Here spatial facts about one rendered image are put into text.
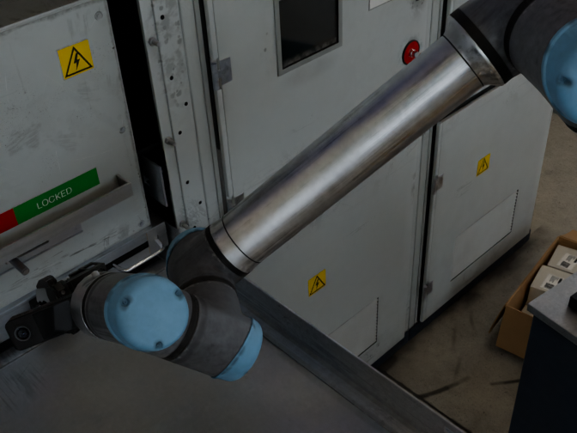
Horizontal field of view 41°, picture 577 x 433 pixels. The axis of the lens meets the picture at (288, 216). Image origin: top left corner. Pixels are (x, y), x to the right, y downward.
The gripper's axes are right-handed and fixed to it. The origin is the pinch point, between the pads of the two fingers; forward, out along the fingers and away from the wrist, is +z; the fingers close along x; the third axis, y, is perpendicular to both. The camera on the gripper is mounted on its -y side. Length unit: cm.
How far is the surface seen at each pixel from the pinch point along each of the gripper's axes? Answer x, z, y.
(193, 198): 1.2, 11.2, 37.4
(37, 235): 8.5, 7.0, 6.1
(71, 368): -14.9, 9.1, 2.0
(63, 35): 36.1, -3.9, 20.1
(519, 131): -31, 28, 158
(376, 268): -44, 35, 92
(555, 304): -44, -27, 82
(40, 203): 12.9, 9.1, 9.6
